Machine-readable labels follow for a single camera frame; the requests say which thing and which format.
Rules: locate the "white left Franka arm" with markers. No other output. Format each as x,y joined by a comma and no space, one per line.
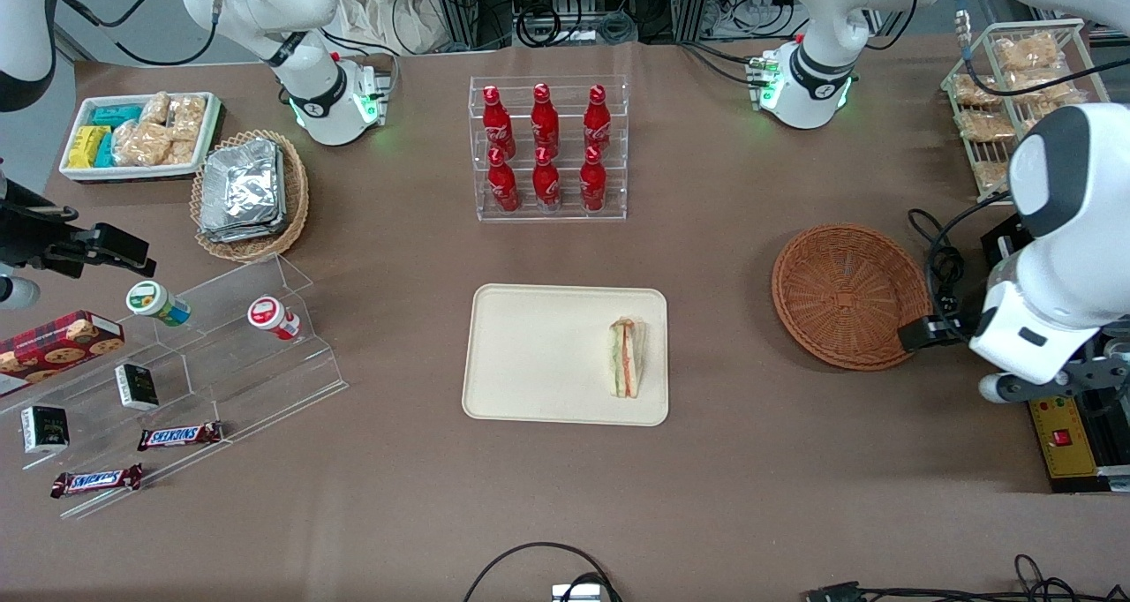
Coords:
1081,231

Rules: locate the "small silver device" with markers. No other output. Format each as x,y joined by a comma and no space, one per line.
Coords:
578,593

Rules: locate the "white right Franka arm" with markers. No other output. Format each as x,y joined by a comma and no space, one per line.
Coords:
309,63

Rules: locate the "beige rectangular tray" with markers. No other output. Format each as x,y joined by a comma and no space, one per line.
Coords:
538,355

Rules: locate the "small teal snack pack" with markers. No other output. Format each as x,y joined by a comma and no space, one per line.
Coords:
105,152

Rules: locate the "white rectangular snack tray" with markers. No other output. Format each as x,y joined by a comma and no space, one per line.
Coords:
132,175

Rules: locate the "clear acrylic bottle rack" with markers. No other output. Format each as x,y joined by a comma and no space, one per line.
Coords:
565,215

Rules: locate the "clear rice cracker pack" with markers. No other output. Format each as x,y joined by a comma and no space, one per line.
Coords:
188,115
183,152
155,108
141,145

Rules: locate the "long teal snack pack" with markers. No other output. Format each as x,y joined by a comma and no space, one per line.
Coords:
115,115

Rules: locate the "yellow snack pack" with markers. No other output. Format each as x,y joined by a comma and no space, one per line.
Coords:
86,146

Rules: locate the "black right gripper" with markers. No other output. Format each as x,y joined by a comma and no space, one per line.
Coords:
31,237

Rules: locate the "bagged fried snack pack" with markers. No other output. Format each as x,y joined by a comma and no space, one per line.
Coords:
1028,52
1046,88
984,125
973,90
990,176

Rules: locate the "light oval wicker basket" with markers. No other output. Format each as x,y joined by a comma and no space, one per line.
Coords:
296,205

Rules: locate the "red plaid cookie box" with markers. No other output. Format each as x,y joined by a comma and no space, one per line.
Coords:
57,348

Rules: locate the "Snickers bar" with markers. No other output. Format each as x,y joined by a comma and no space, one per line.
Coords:
95,480
179,435

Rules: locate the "stack of foil containers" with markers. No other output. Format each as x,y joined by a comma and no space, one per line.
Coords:
243,191

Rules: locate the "white cloth bag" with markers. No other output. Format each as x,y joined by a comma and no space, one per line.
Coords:
388,15

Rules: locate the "red lid yogurt cup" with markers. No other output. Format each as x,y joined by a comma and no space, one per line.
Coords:
269,314

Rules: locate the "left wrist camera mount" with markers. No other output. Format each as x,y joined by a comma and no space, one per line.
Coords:
1090,377

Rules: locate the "round brown wicker basket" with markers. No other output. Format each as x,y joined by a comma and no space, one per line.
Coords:
839,293

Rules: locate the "triangular sandwich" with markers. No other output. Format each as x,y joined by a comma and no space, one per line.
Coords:
626,364

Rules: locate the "green lid yogurt cup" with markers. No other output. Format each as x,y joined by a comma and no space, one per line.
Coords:
152,300

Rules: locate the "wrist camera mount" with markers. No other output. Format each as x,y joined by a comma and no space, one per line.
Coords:
16,293
1090,377

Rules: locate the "clear acrylic stepped display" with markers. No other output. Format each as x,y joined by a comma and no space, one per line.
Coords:
238,381

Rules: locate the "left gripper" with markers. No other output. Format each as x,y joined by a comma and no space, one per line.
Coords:
937,330

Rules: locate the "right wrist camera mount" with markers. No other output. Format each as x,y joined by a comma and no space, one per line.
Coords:
16,293

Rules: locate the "small black box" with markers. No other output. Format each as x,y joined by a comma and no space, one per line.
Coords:
44,429
137,387

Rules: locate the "red cola bottle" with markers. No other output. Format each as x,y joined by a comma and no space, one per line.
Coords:
592,185
496,124
545,121
598,121
546,185
503,187

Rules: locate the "black food warmer appliance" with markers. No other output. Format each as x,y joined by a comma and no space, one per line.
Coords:
1073,447

